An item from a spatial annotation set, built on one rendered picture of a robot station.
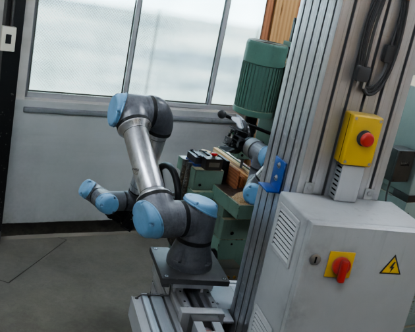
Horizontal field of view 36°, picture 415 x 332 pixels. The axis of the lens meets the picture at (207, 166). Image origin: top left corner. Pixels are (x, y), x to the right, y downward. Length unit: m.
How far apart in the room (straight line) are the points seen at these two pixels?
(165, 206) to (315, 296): 0.59
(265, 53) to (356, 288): 1.26
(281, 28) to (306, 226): 2.83
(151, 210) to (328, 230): 0.61
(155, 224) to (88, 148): 2.08
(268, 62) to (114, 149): 1.66
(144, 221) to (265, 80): 0.96
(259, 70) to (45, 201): 1.85
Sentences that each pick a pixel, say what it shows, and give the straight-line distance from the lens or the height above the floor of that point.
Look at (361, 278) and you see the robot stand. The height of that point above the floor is 1.10.
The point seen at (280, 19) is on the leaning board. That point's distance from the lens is 4.22.
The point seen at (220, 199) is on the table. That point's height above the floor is 0.86.
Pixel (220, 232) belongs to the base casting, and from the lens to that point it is 2.61.
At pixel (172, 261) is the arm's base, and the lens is 2.05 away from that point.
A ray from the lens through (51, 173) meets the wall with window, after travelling 3.93.
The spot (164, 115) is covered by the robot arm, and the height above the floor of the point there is 1.24.
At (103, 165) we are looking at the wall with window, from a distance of 4.02.
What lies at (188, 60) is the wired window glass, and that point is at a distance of 4.16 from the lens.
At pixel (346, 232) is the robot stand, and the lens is 1.54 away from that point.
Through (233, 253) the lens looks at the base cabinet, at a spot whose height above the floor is 0.64.
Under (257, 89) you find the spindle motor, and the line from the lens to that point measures 2.63.
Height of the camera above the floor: 1.72
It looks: 17 degrees down
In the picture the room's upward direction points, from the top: 11 degrees clockwise
